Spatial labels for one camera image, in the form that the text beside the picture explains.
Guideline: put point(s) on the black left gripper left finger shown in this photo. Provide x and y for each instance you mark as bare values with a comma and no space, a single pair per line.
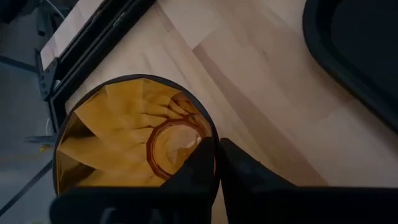
199,171

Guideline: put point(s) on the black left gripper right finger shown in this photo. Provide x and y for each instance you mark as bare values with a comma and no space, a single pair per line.
242,174

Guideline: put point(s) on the amber faceted glass cup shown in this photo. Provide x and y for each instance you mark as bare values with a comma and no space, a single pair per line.
124,124

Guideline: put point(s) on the black plastic tray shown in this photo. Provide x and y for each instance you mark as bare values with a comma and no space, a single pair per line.
357,46

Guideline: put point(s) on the black aluminium table frame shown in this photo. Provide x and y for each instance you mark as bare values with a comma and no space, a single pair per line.
93,46

